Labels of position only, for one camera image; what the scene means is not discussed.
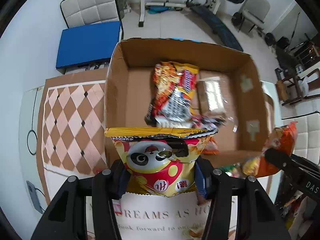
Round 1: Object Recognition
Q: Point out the orange snack packet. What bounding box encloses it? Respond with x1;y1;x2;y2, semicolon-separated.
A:
241;121;298;178

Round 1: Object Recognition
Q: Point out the yellow panda snack bag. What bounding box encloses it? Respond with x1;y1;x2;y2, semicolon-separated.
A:
105;127;218;197

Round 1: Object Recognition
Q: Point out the white padded chair right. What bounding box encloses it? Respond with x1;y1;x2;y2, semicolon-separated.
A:
282;111;320;165

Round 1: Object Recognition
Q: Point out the white padded chair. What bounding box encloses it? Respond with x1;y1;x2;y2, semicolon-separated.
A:
60;0;120;28
282;111;320;165

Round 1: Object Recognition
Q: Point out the milk carton cardboard box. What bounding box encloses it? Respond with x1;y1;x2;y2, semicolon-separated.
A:
105;38;276;177

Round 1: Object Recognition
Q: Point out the wooden side table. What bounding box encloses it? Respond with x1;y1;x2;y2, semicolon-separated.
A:
276;68;319;106

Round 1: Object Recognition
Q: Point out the small beige carton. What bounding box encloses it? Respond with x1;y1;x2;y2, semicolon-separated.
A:
196;77;226;116

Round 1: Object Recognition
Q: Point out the orange noodle snack bag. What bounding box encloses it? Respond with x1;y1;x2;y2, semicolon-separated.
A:
145;61;199;128

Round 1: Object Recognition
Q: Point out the grey chair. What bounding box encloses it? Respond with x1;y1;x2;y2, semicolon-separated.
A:
239;0;270;31

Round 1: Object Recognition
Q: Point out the blue cushioned chair seat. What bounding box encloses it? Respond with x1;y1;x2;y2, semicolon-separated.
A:
56;21;123;69

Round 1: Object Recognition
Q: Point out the white padded chair back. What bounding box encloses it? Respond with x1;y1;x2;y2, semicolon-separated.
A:
60;0;120;28

